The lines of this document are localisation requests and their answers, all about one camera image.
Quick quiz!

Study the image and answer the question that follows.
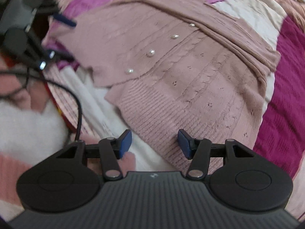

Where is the pink knit cardigan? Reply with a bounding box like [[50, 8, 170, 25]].
[[49, 0, 280, 171]]

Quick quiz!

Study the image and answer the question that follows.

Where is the purple pink patchwork quilt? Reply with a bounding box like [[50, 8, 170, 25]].
[[32, 0, 305, 220]]

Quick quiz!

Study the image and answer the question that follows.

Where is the black cable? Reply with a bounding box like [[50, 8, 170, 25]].
[[0, 69, 83, 142]]

